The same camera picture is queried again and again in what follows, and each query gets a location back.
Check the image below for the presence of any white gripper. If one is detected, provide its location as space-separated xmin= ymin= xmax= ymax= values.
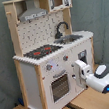
xmin=74 ymin=60 xmax=93 ymax=86

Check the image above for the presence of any white toy oven door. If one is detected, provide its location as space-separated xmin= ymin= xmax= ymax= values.
xmin=44 ymin=69 xmax=75 ymax=109

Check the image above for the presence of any white toy microwave door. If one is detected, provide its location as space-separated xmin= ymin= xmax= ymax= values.
xmin=49 ymin=0 xmax=72 ymax=11

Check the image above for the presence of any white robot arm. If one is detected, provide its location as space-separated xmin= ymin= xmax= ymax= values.
xmin=73 ymin=60 xmax=109 ymax=94

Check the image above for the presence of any wooden toy kitchen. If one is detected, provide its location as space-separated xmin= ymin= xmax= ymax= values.
xmin=4 ymin=0 xmax=94 ymax=109

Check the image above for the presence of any white cabinet door with dispenser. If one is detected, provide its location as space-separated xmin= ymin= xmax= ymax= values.
xmin=70 ymin=40 xmax=93 ymax=93

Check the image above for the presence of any right red stove knob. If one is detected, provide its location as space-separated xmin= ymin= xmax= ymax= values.
xmin=62 ymin=54 xmax=71 ymax=62

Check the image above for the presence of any red stove knob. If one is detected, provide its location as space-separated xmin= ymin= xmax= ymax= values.
xmin=62 ymin=54 xmax=71 ymax=62
xmin=46 ymin=64 xmax=52 ymax=71

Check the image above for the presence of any left red stove knob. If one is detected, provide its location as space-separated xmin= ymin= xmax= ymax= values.
xmin=46 ymin=64 xmax=52 ymax=71

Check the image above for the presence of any grey toy sink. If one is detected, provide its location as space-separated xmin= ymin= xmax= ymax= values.
xmin=54 ymin=34 xmax=83 ymax=45

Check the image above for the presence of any black toy faucet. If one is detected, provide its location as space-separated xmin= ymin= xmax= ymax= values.
xmin=55 ymin=22 xmax=69 ymax=39

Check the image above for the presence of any black toy stovetop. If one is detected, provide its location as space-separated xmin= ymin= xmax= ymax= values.
xmin=24 ymin=44 xmax=59 ymax=59

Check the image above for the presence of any grey range hood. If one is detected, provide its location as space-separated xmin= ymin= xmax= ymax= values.
xmin=18 ymin=0 xmax=48 ymax=22

